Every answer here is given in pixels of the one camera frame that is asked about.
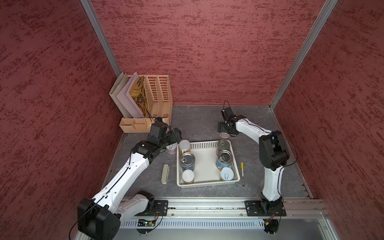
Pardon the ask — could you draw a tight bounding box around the tall yellow can white lid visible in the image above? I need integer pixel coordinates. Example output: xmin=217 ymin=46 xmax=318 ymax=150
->
xmin=179 ymin=140 xmax=191 ymax=155

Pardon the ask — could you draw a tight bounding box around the dark chopped tomatoes can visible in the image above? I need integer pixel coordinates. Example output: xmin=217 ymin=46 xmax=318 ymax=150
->
xmin=216 ymin=139 xmax=230 ymax=156

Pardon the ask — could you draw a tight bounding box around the blue Progresso noodle soup can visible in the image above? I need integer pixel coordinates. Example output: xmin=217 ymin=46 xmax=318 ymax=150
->
xmin=216 ymin=150 xmax=233 ymax=171

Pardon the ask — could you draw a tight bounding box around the short yellow can white lid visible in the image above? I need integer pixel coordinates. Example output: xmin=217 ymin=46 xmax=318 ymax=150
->
xmin=182 ymin=170 xmax=195 ymax=185

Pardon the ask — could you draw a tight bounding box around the small green can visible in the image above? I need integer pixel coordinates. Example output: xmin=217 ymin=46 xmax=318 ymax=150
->
xmin=220 ymin=167 xmax=235 ymax=182

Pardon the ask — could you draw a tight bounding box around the small pink can back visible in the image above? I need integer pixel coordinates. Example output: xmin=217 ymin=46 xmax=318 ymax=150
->
xmin=218 ymin=123 xmax=231 ymax=139

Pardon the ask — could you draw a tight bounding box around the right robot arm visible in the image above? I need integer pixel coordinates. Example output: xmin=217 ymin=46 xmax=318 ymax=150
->
xmin=218 ymin=117 xmax=290 ymax=215

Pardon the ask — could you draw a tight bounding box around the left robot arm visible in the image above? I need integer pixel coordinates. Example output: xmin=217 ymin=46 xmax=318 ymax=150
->
xmin=74 ymin=118 xmax=182 ymax=240

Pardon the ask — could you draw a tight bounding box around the white perforated plastic basket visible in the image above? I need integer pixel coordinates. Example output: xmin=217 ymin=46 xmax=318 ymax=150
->
xmin=177 ymin=140 xmax=241 ymax=188

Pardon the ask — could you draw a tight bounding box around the pink can front left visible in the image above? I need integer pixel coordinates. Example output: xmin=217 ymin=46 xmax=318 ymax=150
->
xmin=166 ymin=143 xmax=178 ymax=155

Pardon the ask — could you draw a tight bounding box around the beige oblong case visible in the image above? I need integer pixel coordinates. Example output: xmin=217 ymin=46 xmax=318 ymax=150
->
xmin=161 ymin=164 xmax=170 ymax=185

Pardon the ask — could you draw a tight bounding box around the yellow capped pen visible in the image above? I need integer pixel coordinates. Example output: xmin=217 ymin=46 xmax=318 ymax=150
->
xmin=241 ymin=163 xmax=245 ymax=187

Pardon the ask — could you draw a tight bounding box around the peach plastic file organizer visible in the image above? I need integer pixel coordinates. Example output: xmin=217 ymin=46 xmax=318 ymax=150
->
xmin=110 ymin=73 xmax=173 ymax=133

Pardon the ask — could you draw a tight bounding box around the yellow black patterned magazine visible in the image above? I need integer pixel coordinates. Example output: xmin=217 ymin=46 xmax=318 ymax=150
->
xmin=129 ymin=76 xmax=148 ymax=118

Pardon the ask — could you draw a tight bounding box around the pink folder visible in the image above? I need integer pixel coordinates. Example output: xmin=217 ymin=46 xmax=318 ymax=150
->
xmin=115 ymin=73 xmax=143 ymax=119

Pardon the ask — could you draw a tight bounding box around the beige folder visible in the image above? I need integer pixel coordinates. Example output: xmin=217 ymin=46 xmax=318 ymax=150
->
xmin=108 ymin=72 xmax=133 ymax=119

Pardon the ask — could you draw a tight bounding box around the left corner aluminium profile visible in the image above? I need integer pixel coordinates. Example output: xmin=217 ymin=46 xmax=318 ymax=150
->
xmin=80 ymin=0 xmax=122 ymax=77

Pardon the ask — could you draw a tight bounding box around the corner aluminium profile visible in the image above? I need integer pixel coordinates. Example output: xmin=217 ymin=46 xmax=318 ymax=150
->
xmin=80 ymin=0 xmax=122 ymax=77
xmin=269 ymin=0 xmax=338 ymax=112

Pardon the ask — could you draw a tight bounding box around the right corner aluminium profile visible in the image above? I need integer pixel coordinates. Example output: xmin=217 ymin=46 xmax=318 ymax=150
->
xmin=269 ymin=0 xmax=338 ymax=112

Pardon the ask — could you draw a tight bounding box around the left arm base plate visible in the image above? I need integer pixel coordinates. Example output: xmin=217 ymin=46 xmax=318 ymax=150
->
xmin=136 ymin=200 xmax=169 ymax=217

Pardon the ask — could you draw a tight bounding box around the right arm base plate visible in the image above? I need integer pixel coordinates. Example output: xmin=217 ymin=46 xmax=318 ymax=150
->
xmin=244 ymin=201 xmax=287 ymax=217

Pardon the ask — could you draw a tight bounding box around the aluminium front rail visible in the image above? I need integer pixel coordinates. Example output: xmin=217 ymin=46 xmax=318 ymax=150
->
xmin=155 ymin=198 xmax=330 ymax=219

